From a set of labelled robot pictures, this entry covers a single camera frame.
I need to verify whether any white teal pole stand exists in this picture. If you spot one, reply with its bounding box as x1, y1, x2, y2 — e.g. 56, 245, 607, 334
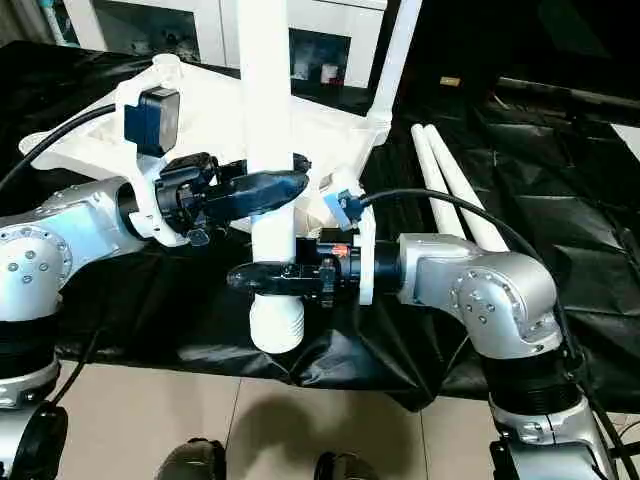
41, 0, 77, 47

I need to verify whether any grey window curtain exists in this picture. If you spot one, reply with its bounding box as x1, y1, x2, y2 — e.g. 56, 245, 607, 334
0, 0, 61, 47

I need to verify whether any black work mat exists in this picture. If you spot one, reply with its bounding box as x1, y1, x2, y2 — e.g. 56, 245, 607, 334
0, 39, 640, 414

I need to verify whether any black cabinet with gold label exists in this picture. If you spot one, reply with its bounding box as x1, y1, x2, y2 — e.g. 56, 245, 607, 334
399, 0, 640, 101

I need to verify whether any white plastic table leg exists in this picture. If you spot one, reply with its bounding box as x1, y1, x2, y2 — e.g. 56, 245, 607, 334
421, 124, 512, 255
408, 124, 465, 237
366, 0, 422, 135
237, 0, 308, 355

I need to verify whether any dark robot right foot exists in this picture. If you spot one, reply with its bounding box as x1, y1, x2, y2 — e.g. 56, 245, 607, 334
316, 451, 377, 480

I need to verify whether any dark robot left foot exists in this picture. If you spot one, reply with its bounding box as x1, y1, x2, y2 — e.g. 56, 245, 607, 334
158, 437, 227, 480

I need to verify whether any black left wrist camera cable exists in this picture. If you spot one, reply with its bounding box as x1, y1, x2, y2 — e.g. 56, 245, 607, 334
0, 101, 127, 414

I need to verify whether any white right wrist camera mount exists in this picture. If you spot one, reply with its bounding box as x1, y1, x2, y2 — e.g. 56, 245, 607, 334
318, 168, 377, 308

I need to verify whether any white flat board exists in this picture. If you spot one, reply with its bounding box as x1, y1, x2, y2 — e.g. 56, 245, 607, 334
608, 121, 640, 152

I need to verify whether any white display cabinet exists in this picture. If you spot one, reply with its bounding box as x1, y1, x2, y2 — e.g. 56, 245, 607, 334
58, 0, 402, 92

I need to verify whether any dark robot foot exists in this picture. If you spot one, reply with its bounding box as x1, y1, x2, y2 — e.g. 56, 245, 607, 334
316, 451, 377, 480
158, 437, 227, 480

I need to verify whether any white plastic table top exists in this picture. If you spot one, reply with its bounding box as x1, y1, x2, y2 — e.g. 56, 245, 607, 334
17, 52, 390, 237

